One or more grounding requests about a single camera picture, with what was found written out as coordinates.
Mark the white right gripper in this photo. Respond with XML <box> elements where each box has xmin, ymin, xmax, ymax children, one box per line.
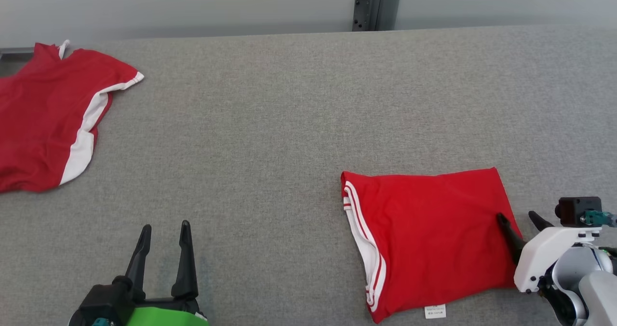
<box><xmin>496</xmin><ymin>210</ymin><xmax>604</xmax><ymax>293</ymax></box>

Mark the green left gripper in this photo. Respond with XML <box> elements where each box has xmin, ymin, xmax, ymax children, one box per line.
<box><xmin>124</xmin><ymin>219</ymin><xmax>211</xmax><ymax>326</ymax></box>

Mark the red shirt with white stripes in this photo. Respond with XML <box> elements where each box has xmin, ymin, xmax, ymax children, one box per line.
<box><xmin>340</xmin><ymin>166</ymin><xmax>524</xmax><ymax>325</ymax></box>

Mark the red shirt with white trim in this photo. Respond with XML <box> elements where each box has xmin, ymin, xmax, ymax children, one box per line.
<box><xmin>0</xmin><ymin>40</ymin><xmax>145</xmax><ymax>194</ymax></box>

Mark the right teal-plug black cable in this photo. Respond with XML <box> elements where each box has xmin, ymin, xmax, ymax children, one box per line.
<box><xmin>580</xmin><ymin>210</ymin><xmax>617</xmax><ymax>228</ymax></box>

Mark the grey metal partition post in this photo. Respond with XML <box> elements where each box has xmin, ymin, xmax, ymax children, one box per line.
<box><xmin>359</xmin><ymin>0</ymin><xmax>402</xmax><ymax>31</ymax></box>

